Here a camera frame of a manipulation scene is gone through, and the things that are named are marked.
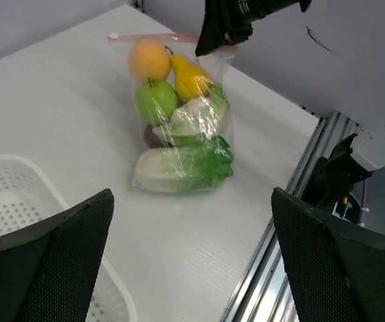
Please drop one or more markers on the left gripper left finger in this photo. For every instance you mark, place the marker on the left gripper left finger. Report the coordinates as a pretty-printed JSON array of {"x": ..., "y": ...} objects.
[{"x": 48, "y": 270}]

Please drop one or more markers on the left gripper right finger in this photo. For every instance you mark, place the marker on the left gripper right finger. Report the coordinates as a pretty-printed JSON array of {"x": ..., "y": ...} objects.
[{"x": 336, "y": 270}]

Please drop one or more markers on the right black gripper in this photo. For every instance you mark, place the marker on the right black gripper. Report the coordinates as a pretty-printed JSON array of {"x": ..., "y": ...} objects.
[{"x": 227, "y": 23}]

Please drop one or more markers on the orange fruit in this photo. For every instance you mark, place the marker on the orange fruit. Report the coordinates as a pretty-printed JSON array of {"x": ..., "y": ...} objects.
[{"x": 149, "y": 60}]

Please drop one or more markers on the green apple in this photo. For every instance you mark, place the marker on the green apple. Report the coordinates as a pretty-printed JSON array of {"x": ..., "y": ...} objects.
[{"x": 156, "y": 101}]

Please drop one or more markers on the clear zip top bag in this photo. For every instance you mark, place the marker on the clear zip top bag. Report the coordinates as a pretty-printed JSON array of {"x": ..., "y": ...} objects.
[{"x": 214, "y": 64}]

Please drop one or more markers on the red apple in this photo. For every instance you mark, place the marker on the red apple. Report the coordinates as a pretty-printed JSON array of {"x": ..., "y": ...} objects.
[{"x": 151, "y": 139}]

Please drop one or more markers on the green lettuce head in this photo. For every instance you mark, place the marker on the green lettuce head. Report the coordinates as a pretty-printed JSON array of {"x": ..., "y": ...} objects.
[{"x": 197, "y": 156}]

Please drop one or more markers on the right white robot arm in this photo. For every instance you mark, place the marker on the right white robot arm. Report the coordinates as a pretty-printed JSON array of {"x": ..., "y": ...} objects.
[{"x": 352, "y": 160}]

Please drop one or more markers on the white perforated plastic basket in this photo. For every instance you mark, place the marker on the white perforated plastic basket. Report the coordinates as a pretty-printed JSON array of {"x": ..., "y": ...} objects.
[{"x": 26, "y": 197}]

